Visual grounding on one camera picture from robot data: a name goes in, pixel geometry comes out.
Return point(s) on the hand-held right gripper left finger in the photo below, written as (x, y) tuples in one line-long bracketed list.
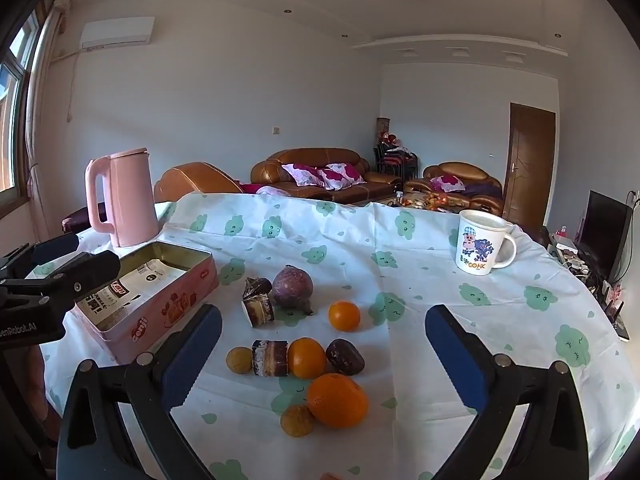
[(192, 355)]

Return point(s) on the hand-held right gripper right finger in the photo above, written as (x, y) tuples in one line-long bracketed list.
[(452, 355)]

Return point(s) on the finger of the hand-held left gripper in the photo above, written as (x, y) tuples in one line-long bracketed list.
[(55, 248), (85, 275)]

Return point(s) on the small potato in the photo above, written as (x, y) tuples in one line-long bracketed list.
[(239, 360)]

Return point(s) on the metal tray with paper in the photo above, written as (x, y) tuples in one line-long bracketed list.
[(165, 312)]

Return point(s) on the brown paper cup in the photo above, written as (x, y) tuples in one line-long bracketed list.
[(257, 310)]

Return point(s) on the medium orange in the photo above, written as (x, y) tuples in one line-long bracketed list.
[(306, 357)]

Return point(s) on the purple passion fruit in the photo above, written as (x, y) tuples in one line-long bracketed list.
[(292, 287)]

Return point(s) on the dark purple stool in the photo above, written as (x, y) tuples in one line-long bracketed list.
[(77, 220)]

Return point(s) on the white paper packet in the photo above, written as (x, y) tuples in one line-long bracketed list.
[(145, 280)]

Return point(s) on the layered cake slice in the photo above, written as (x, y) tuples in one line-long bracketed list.
[(270, 358)]

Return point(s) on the pink electric kettle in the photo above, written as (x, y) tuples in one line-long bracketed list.
[(130, 200)]

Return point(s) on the white cartoon mug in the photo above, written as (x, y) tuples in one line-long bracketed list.
[(477, 245)]

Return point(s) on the small orange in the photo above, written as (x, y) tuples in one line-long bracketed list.
[(344, 316)]

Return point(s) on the large orange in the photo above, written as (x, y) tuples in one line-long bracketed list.
[(337, 400)]

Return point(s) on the small brown round fruit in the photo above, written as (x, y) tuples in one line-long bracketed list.
[(297, 421)]

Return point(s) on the beige curtain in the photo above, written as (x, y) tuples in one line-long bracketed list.
[(42, 110)]

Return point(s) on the window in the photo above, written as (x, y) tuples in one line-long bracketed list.
[(12, 110)]

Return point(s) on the brown leather armchair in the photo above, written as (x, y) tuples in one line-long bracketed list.
[(195, 177)]

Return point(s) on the cluttered coffee table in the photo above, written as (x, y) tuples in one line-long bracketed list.
[(425, 201)]

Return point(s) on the cluttered television stand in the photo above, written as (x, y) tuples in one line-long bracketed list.
[(580, 265)]

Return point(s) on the purple blanket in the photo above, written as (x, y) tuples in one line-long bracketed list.
[(482, 190)]

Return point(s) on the white magenta floral pillow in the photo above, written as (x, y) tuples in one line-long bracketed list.
[(300, 175), (342, 174), (446, 182)]

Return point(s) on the brown leather loveseat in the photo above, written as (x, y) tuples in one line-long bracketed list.
[(460, 170)]

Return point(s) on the black television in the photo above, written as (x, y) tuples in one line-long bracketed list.
[(602, 232)]

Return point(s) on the brown wooden door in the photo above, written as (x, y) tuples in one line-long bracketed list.
[(530, 165)]

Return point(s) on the black chairs with clothes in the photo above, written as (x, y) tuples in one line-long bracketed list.
[(395, 157)]

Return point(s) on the white air conditioner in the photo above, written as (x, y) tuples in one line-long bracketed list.
[(117, 34)]

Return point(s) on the brown leather sofa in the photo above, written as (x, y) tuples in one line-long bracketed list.
[(320, 160)]

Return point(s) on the tall floor vase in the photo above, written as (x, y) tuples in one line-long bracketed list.
[(382, 130)]

